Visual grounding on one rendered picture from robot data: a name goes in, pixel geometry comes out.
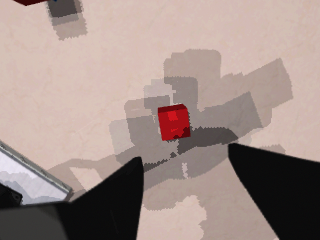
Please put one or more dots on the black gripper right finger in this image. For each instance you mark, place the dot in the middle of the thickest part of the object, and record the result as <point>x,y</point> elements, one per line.
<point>286,189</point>

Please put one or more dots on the red cube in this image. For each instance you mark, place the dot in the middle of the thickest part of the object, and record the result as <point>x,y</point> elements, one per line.
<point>174,122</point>
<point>29,2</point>

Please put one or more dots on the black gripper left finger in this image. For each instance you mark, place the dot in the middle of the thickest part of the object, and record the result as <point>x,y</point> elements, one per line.
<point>108,211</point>

